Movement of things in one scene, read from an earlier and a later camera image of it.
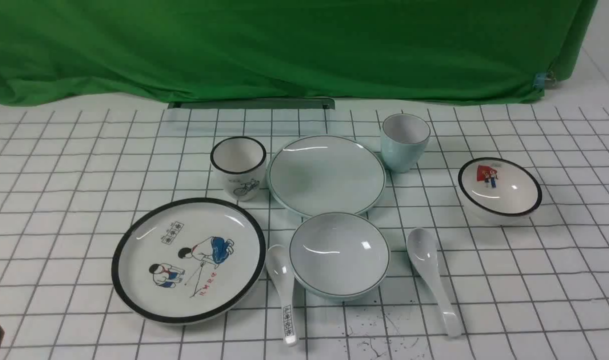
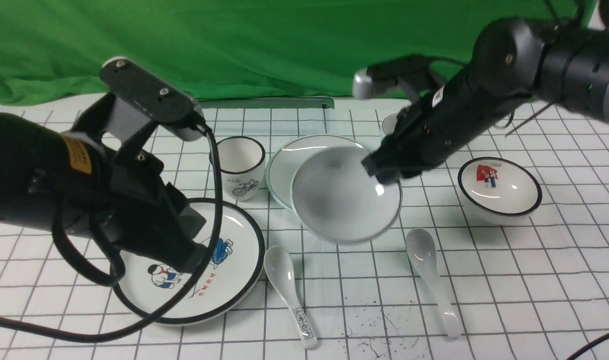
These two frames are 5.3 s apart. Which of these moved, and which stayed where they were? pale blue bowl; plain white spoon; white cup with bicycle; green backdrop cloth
Moved: pale blue bowl
Stayed: plain white spoon; white cup with bicycle; green backdrop cloth
